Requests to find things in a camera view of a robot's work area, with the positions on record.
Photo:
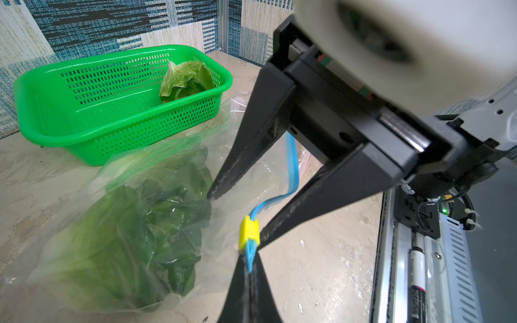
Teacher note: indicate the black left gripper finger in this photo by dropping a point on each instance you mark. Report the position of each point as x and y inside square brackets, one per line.
[249, 298]

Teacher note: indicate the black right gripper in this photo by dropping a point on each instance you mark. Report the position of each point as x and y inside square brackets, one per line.
[365, 144]

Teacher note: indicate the clear blue-zip bag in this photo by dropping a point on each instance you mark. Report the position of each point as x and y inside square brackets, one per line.
[271, 180]

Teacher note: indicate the chinese cabbage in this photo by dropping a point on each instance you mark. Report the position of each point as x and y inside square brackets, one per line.
[185, 79]

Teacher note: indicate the polka dot zip-top bag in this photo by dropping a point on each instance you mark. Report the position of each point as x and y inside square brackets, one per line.
[238, 103]

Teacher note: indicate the green plastic perforated basket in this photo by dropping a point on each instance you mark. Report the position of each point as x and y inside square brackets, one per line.
[98, 106]

